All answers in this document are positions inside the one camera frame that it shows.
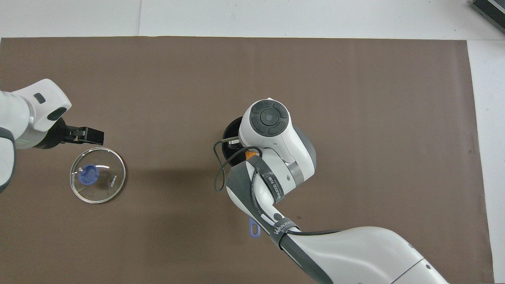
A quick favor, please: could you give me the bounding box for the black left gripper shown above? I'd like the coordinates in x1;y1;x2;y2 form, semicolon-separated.
36;118;104;149

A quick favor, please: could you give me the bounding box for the glass lid with blue knob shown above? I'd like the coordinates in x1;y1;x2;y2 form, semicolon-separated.
70;147;126;204

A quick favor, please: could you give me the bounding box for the brown table mat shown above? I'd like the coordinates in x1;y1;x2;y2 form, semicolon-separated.
0;36;495;284

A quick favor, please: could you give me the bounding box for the dark ribbed device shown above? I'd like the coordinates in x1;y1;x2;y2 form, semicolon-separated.
471;0;505;34

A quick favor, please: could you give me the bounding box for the blue saucepan with handle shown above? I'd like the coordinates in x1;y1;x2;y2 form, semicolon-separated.
221;116;262;239

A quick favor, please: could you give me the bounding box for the black velcro cable strap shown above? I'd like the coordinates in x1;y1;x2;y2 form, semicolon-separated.
252;155;283;200
271;218;301;249

